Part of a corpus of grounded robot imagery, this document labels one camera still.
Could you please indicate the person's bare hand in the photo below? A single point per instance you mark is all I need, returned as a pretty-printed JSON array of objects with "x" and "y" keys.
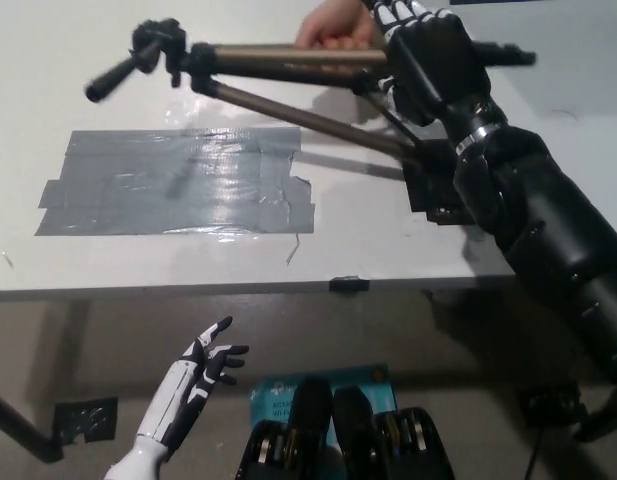
[{"x": 338, "y": 25}]

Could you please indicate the black and white robot right hand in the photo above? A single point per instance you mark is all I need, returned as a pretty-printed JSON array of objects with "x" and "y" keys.
[{"x": 433, "y": 65}]

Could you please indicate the white and black robot left hand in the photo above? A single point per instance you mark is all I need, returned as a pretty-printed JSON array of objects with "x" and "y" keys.
[{"x": 180, "y": 400}]

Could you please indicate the bronze and black camera tripod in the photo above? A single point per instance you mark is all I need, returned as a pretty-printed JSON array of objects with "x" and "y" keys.
[{"x": 288, "y": 54}]

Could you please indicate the black robot torso blocks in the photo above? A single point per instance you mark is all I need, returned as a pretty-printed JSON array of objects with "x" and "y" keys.
[{"x": 348, "y": 440}]

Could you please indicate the teal cardboard box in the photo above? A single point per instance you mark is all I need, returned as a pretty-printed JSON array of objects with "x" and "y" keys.
[{"x": 273, "y": 400}]

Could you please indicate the black tape patch on floor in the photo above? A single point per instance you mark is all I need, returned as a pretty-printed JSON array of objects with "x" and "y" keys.
[{"x": 88, "y": 420}]

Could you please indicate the black table leg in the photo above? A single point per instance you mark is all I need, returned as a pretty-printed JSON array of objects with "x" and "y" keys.
[{"x": 23, "y": 430}]

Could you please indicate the grey duct tape patch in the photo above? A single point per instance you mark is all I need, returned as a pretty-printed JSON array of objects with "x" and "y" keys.
[{"x": 153, "y": 185}]

